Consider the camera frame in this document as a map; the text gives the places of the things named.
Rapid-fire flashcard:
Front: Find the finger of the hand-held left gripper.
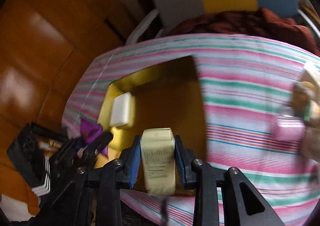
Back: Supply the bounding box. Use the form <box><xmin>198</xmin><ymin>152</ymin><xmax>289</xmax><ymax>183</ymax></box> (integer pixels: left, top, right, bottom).
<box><xmin>51</xmin><ymin>139</ymin><xmax>81</xmax><ymax>174</ymax></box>
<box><xmin>83</xmin><ymin>131</ymin><xmax>114</xmax><ymax>167</ymax></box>

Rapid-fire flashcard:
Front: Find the dark red cloth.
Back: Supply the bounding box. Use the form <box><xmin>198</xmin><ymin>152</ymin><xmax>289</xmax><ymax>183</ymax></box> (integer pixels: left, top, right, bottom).
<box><xmin>164</xmin><ymin>7</ymin><xmax>320</xmax><ymax>57</ymax></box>

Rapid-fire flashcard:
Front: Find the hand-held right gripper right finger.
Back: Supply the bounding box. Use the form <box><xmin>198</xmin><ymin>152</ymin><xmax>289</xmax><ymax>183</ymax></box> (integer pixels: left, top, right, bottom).
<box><xmin>174</xmin><ymin>135</ymin><xmax>285</xmax><ymax>226</ymax></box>

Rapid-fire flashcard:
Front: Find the striped tablecloth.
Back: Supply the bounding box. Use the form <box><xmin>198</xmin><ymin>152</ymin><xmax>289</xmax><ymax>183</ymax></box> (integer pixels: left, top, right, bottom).
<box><xmin>61</xmin><ymin>33</ymin><xmax>320</xmax><ymax>226</ymax></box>

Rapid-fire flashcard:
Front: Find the purple snack packet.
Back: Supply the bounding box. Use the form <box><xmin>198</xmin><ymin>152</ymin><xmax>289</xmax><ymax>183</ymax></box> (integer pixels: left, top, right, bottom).
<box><xmin>79</xmin><ymin>118</ymin><xmax>109</xmax><ymax>158</ymax></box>

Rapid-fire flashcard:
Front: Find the cream bun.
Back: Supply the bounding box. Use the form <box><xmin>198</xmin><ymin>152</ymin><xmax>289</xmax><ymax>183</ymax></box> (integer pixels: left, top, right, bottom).
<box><xmin>300</xmin><ymin>126</ymin><xmax>320</xmax><ymax>160</ymax></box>

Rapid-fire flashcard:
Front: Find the pale yellow snack packet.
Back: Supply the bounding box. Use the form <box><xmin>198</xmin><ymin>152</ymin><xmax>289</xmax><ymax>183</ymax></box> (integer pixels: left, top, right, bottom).
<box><xmin>140</xmin><ymin>127</ymin><xmax>177</xmax><ymax>195</ymax></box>

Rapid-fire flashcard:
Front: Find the pink snack packet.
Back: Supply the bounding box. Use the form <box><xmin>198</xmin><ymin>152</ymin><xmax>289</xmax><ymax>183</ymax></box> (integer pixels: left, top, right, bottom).
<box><xmin>274</xmin><ymin>116</ymin><xmax>307</xmax><ymax>141</ymax></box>

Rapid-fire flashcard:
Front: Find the wooden wardrobe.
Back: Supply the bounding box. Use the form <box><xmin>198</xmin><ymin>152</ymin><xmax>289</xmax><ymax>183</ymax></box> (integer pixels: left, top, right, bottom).
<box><xmin>0</xmin><ymin>0</ymin><xmax>140</xmax><ymax>216</ymax></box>

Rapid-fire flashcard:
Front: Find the white rectangular block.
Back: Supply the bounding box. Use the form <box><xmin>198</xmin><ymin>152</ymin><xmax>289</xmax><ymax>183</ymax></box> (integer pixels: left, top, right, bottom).
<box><xmin>109</xmin><ymin>92</ymin><xmax>135</xmax><ymax>127</ymax></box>

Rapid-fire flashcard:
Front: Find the gold tin box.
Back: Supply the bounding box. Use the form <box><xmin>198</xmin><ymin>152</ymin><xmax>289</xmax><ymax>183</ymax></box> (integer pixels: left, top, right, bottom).
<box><xmin>96</xmin><ymin>55</ymin><xmax>208</xmax><ymax>196</ymax></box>

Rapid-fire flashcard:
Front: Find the yellow wrapped pastry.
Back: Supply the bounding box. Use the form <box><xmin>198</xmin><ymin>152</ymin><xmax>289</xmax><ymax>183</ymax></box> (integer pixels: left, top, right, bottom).
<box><xmin>291</xmin><ymin>81</ymin><xmax>317</xmax><ymax>119</ymax></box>

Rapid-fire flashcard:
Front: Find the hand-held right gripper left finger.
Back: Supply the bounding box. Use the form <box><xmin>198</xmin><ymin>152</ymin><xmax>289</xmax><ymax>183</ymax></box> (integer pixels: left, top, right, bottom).
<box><xmin>32</xmin><ymin>135</ymin><xmax>141</xmax><ymax>226</ymax></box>

